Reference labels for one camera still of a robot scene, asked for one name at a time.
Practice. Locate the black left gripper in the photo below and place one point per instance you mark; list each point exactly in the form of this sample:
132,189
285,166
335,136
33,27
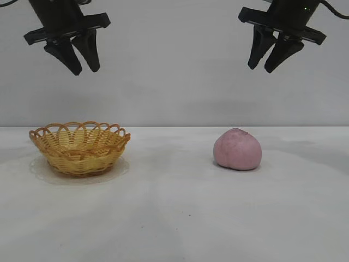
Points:
58,16

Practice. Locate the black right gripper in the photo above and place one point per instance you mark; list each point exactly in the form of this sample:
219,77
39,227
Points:
291,16

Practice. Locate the pink peach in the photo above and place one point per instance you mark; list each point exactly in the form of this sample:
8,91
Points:
237,150

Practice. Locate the yellow woven wicker basket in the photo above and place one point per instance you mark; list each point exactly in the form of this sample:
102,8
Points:
79,161

